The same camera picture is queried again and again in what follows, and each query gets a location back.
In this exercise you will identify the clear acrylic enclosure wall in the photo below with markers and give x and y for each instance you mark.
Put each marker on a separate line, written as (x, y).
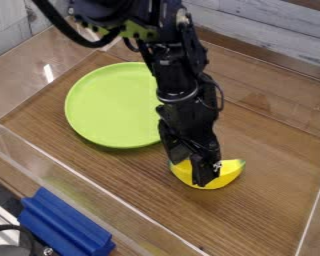
(28, 168)

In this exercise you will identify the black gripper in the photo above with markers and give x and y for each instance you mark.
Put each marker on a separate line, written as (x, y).
(186, 130)

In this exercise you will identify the blue plastic clamp block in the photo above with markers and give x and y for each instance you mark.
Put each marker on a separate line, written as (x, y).
(67, 230)

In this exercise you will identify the yellow toy banana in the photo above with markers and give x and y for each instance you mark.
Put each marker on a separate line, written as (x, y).
(230, 172)

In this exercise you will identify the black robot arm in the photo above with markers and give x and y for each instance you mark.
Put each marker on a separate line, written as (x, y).
(157, 28)

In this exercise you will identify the green round plate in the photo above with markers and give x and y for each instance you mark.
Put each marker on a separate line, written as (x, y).
(110, 106)

